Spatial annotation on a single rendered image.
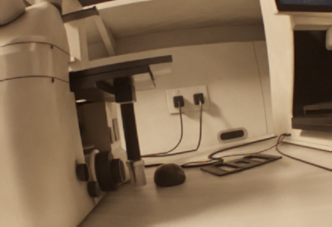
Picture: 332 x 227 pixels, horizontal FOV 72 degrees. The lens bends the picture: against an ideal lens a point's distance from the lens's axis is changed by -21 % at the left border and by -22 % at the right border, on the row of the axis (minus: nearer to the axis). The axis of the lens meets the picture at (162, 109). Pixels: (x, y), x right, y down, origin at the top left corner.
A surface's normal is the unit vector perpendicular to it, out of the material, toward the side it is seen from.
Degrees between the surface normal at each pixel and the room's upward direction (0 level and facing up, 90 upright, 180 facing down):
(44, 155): 91
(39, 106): 91
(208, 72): 90
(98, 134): 90
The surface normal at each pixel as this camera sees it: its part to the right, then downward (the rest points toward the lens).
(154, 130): -0.02, -0.03
